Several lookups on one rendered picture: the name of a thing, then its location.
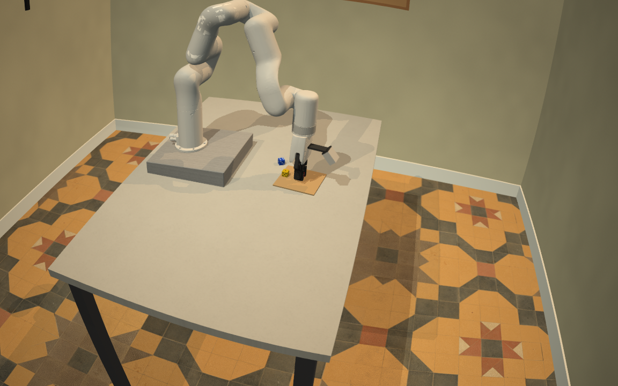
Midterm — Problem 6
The orange mat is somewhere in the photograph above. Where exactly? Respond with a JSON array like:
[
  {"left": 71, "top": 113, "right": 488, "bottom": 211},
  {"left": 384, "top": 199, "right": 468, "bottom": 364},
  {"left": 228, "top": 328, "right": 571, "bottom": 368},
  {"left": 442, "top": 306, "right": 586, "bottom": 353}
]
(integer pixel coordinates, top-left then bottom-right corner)
[{"left": 273, "top": 166, "right": 327, "bottom": 196}]

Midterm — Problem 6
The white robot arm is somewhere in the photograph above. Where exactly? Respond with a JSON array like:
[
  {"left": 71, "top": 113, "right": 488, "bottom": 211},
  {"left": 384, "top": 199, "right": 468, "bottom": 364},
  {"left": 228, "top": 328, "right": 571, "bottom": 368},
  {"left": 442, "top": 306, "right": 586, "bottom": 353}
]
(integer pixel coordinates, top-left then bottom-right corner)
[{"left": 169, "top": 0, "right": 319, "bottom": 153}]

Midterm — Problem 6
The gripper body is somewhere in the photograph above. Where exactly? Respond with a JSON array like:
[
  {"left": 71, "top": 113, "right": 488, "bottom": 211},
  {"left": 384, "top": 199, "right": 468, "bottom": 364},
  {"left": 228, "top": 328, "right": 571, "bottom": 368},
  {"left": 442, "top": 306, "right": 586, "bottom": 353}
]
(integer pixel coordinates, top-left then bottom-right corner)
[{"left": 289, "top": 131, "right": 315, "bottom": 165}]

